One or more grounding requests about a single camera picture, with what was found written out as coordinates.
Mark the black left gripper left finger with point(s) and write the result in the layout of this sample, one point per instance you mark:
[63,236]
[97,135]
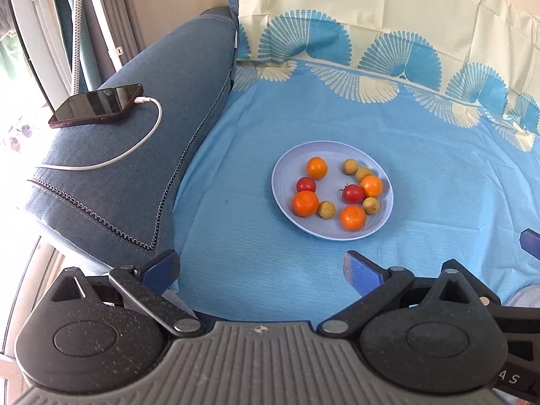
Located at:
[142,289]

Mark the small red tomato with stem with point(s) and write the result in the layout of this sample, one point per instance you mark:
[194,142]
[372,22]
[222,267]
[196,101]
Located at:
[352,194]

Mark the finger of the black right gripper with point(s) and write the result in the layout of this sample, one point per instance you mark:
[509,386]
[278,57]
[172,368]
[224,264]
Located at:
[530,242]

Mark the blue patterned bed sheet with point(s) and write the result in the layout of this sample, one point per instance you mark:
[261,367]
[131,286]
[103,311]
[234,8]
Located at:
[442,94]

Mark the yellow longan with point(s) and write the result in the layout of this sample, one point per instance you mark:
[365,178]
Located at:
[371,205]

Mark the black smartphone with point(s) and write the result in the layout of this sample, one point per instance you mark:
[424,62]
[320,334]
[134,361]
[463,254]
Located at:
[96,107]

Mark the red cherry tomato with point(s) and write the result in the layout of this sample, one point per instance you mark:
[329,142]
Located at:
[306,184]

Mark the light blue plate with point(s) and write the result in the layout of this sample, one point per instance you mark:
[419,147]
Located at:
[292,165]

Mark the dark blue denim sofa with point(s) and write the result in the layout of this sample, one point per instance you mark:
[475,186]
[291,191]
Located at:
[107,192]

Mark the large orange mandarin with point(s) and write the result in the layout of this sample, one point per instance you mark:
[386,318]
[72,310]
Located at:
[305,203]

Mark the grey curtain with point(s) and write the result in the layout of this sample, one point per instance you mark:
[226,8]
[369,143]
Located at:
[126,30]

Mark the small orange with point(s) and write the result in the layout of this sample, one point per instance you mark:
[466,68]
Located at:
[316,168]
[353,218]
[371,186]

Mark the black left gripper right finger genrobot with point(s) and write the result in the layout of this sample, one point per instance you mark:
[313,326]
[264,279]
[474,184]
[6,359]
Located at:
[380,291]

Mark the tan longan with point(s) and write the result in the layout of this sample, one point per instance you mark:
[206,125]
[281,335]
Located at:
[326,209]
[350,166]
[363,172]

